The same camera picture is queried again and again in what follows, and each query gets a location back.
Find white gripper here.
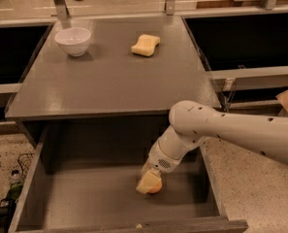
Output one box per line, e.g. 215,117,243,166
136,140,186,194

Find orange fruit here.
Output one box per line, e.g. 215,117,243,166
148,184,162,194

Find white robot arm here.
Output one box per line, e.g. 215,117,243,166
136,101,288,194

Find open grey wooden drawer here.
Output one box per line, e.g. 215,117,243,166
10,116,248,233

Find grey cabinet counter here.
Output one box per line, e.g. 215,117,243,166
4,15,222,148

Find yellow sponge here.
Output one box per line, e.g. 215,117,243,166
131,34,160,57

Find green bottle on floor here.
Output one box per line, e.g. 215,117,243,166
6,170,23,201

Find white ceramic bowl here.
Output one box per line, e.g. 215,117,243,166
54,27,91,56

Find black wire basket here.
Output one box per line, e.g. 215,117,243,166
17,152,34,179

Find metal bracket left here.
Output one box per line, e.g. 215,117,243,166
53,0,69,20

